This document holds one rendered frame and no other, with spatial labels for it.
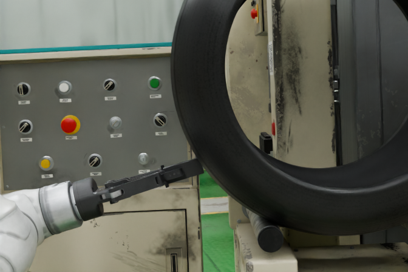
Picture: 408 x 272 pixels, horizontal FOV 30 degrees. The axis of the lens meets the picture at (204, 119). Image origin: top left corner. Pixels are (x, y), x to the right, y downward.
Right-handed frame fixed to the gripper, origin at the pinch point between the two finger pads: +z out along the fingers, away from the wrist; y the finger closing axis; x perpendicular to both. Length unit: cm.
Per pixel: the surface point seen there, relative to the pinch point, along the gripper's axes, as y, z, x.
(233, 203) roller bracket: 24.5, 7.0, 12.6
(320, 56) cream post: 26.7, 34.3, -12.6
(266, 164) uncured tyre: -12.9, 14.2, 1.8
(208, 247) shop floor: 391, -18, 97
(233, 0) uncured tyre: -12.9, 16.6, -25.9
